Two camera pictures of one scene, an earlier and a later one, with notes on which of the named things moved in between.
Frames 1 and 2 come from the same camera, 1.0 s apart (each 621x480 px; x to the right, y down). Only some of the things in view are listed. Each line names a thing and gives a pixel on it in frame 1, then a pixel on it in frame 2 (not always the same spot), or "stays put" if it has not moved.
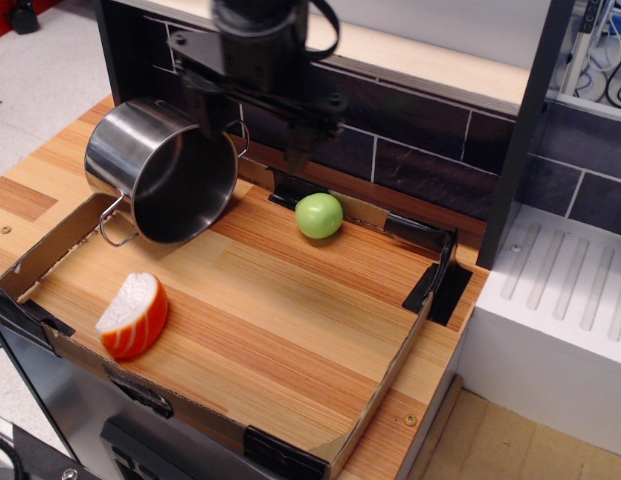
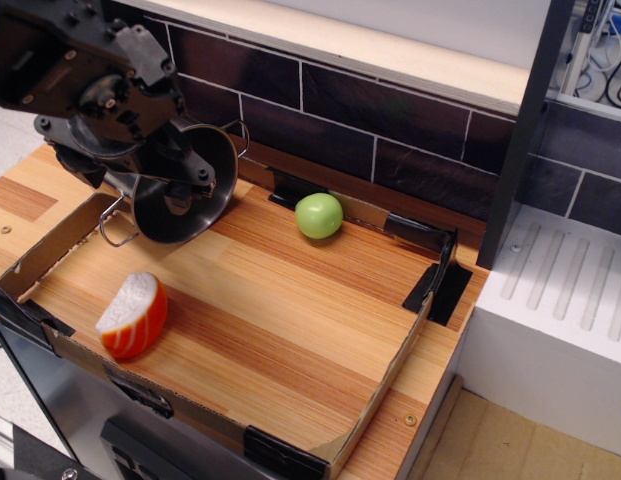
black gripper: [274, 69] → [116, 127]
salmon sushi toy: [133, 318] stays put
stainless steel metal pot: [173, 180] stays put
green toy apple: [318, 216] stays put
